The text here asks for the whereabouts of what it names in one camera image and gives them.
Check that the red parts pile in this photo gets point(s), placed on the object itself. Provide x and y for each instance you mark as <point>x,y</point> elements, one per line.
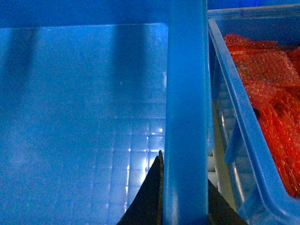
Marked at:
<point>271,77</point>

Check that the steel roller shelf rack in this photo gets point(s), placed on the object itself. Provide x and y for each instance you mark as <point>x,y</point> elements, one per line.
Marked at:
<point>218,169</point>

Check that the large blue plastic crate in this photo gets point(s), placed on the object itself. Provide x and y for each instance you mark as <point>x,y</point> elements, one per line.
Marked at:
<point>91,91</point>

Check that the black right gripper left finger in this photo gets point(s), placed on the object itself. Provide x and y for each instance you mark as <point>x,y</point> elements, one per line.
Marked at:
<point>147,206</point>

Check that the blue bin with red parts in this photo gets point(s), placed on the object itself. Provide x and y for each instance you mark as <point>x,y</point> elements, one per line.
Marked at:
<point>259,195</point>

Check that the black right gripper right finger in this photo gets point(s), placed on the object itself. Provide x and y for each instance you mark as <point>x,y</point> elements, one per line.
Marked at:
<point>220,212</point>

